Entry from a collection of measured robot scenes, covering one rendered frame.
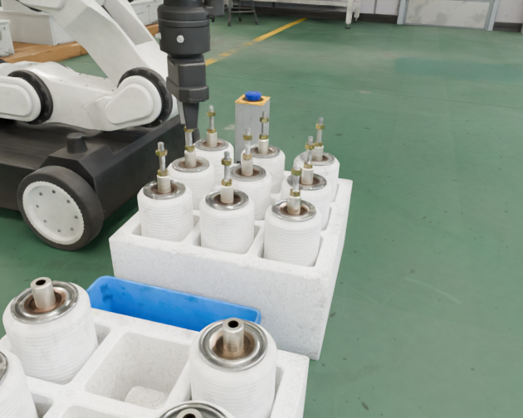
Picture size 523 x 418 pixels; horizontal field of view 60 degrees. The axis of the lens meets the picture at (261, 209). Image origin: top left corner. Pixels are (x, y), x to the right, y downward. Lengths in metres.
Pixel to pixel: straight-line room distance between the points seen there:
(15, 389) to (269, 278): 0.40
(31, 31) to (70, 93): 2.22
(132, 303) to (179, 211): 0.18
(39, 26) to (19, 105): 2.11
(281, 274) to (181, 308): 0.19
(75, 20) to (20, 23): 2.35
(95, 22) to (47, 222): 0.47
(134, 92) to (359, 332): 0.71
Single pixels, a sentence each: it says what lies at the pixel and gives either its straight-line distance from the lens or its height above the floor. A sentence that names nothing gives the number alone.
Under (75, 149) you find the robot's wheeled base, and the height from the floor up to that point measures 0.22.
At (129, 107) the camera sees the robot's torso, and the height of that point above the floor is 0.30.
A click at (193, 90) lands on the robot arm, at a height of 0.42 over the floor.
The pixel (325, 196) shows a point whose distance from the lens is 0.85.
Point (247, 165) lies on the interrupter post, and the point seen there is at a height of 0.27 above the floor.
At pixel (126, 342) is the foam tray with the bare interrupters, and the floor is 0.16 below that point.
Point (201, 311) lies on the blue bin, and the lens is 0.80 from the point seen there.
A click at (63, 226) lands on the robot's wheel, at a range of 1.15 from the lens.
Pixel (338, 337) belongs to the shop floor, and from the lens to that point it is 0.90.
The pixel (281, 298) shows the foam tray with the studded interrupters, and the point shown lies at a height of 0.12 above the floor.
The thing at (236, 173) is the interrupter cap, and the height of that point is 0.25.
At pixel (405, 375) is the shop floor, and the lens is 0.87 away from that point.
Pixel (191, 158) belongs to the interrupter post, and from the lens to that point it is 0.91.
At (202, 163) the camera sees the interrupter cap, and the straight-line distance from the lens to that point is 0.93.
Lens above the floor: 0.62
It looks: 29 degrees down
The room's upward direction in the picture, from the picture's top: 2 degrees clockwise
